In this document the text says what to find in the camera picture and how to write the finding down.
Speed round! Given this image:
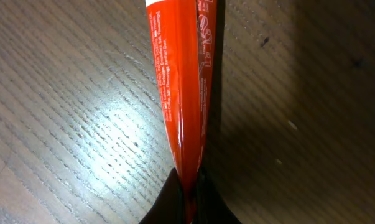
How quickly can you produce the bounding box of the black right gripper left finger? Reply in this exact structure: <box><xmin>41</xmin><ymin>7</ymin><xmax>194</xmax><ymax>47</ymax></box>
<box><xmin>139</xmin><ymin>168</ymin><xmax>185</xmax><ymax>224</ymax></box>

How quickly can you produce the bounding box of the red and white package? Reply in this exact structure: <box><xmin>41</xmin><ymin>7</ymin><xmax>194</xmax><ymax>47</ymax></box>
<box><xmin>146</xmin><ymin>0</ymin><xmax>217</xmax><ymax>223</ymax></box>

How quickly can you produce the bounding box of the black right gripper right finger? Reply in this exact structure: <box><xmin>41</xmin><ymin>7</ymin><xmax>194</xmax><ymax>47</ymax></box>
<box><xmin>195</xmin><ymin>167</ymin><xmax>241</xmax><ymax>224</ymax></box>

